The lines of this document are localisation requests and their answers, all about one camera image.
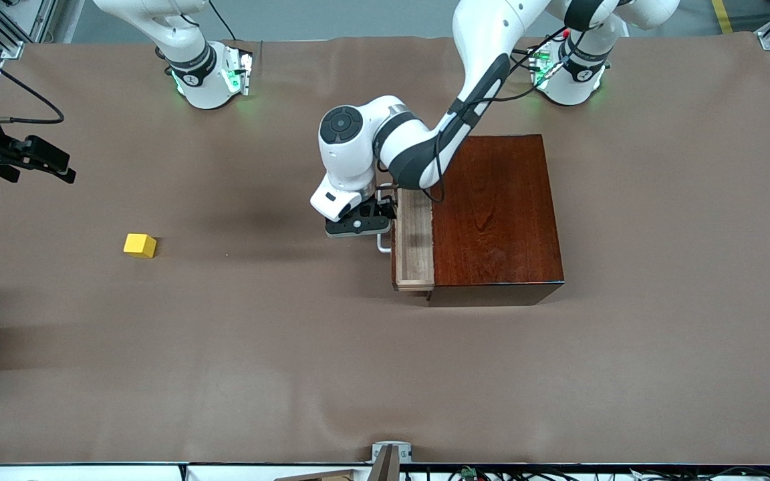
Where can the dark brown wooden cabinet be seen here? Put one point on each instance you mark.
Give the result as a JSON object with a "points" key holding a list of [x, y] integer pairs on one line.
{"points": [[492, 214]]}

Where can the grey metal bracket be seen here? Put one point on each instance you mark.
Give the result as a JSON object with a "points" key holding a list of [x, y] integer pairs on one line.
{"points": [[392, 447]]}

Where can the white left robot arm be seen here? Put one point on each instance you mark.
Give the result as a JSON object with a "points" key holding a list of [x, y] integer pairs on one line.
{"points": [[351, 143]]}

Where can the yellow cube block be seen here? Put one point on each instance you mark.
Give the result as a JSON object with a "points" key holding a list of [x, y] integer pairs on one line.
{"points": [[139, 245]]}

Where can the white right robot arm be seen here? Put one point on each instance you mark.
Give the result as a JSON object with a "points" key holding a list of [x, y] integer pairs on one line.
{"points": [[191, 73]]}

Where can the brown table cover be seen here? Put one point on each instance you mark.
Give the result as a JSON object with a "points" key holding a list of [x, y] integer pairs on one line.
{"points": [[224, 367]]}

